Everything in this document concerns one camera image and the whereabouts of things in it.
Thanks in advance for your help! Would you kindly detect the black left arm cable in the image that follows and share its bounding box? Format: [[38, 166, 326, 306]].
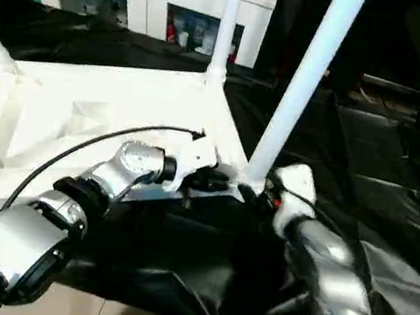
[[1, 100, 208, 240]]

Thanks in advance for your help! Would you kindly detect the white plastic table top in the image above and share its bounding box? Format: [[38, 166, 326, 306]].
[[0, 39, 268, 253]]

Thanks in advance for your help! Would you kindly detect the black mat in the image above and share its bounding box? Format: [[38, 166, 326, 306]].
[[0, 0, 420, 315]]

